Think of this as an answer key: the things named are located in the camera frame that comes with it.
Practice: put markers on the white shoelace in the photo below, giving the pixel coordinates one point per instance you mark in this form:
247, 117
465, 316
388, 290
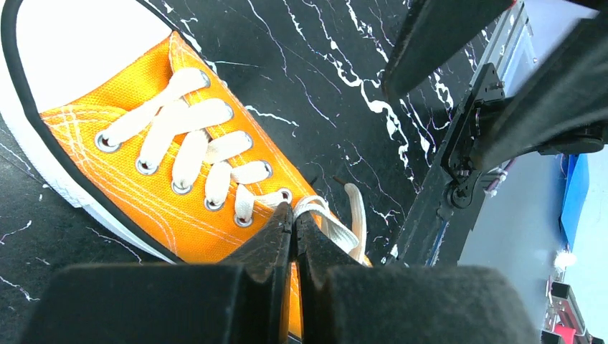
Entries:
168, 115

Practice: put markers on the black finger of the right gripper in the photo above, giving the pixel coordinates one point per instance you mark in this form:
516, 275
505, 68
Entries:
431, 33
568, 91

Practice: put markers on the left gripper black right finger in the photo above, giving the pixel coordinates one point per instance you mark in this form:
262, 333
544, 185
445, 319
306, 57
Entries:
343, 301

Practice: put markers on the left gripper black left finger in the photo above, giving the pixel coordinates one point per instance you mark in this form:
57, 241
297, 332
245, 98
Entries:
242, 299

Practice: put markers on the orange canvas sneaker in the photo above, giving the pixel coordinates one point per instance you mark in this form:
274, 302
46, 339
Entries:
72, 68

